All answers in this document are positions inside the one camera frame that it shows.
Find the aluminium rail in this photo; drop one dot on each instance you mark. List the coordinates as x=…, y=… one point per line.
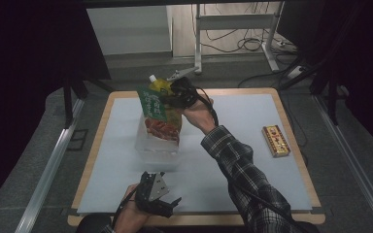
x=353, y=161
x=45, y=181

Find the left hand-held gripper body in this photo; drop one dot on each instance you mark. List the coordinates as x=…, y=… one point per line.
x=152, y=197

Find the green and red snack packet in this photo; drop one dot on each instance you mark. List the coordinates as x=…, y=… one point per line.
x=157, y=124

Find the black metal stand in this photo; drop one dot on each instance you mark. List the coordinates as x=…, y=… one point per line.
x=68, y=103

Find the dark curtain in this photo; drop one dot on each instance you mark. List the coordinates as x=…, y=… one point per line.
x=22, y=64
x=366, y=64

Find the person's left hand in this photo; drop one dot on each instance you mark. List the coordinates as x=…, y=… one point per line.
x=132, y=215

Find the white power strip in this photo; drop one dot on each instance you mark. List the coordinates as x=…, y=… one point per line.
x=296, y=72

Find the gold and red snack bar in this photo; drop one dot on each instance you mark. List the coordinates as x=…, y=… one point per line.
x=276, y=140

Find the clear plastic container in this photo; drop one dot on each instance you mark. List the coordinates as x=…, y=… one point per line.
x=157, y=155

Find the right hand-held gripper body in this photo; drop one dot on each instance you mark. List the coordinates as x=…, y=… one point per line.
x=183, y=92

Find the dark floor vent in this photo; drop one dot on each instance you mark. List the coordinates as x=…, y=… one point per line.
x=77, y=139

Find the white panel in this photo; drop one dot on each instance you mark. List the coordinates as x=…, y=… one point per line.
x=129, y=29

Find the person's right hand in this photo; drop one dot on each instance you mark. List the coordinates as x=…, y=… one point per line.
x=199, y=115

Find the white metal desk frame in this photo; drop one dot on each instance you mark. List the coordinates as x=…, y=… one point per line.
x=233, y=22

